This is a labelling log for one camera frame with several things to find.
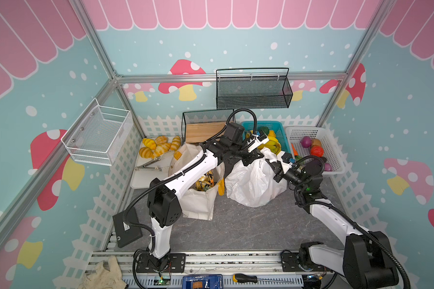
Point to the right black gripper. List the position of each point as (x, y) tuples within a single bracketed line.
[(278, 170)]

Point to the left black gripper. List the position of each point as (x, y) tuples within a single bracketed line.
[(252, 155)]

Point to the gold black snack bag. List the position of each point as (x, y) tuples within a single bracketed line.
[(205, 182)]

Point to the white plastic grocery bag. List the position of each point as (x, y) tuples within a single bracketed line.
[(254, 185)]

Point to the white canvas tote bag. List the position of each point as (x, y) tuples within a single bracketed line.
[(196, 203)]

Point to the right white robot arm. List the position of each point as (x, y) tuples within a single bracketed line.
[(366, 260)]

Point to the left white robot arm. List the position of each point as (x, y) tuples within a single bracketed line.
[(164, 197)]

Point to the purple onion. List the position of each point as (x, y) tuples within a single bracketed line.
[(328, 167), (306, 142)]

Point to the red tomato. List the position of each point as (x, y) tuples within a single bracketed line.
[(317, 151)]

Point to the white plastic vegetable basket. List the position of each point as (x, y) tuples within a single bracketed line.
[(295, 134)]

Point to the brown potato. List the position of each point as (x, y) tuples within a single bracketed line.
[(316, 142)]

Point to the teal plastic fruit basket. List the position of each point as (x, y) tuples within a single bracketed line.
[(275, 132)]

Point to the green avocado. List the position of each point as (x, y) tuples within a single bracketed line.
[(264, 130)]

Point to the yellow banana bunch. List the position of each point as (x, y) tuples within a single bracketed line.
[(273, 144)]

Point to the striped bread roll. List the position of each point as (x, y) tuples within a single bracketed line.
[(149, 143)]

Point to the metal tongs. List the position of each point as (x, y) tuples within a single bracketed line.
[(149, 165)]

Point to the black box on floor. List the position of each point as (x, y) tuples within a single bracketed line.
[(125, 233)]

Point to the blue electronics box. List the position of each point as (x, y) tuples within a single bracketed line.
[(203, 282)]

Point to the beige cloth rag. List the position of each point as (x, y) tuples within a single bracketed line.
[(103, 278)]

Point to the black wire snack shelf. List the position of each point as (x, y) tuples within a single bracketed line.
[(198, 126)]

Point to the black mesh wall basket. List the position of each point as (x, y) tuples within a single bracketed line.
[(253, 88)]

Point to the black handled screwdriver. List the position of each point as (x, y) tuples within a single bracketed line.
[(243, 278)]

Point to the white wire wall basket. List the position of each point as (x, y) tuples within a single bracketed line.
[(98, 135)]

